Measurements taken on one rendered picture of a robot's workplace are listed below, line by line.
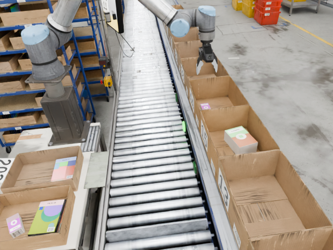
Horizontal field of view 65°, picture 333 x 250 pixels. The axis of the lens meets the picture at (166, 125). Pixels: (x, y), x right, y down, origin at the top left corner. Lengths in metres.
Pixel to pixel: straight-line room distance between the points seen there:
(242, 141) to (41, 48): 1.22
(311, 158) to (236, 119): 1.47
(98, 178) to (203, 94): 0.92
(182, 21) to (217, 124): 0.62
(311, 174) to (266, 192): 1.50
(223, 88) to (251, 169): 0.79
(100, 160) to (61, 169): 0.23
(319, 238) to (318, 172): 1.75
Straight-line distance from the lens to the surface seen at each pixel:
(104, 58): 2.26
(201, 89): 1.89
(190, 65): 2.23
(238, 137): 1.48
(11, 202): 1.67
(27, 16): 2.62
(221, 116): 1.57
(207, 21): 1.50
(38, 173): 1.79
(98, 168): 1.67
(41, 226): 1.45
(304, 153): 2.99
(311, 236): 1.09
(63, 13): 1.74
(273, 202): 1.30
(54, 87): 1.80
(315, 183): 2.72
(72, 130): 1.90
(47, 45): 1.69
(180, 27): 1.37
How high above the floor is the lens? 1.87
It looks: 36 degrees down
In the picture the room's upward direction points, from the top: 5 degrees counter-clockwise
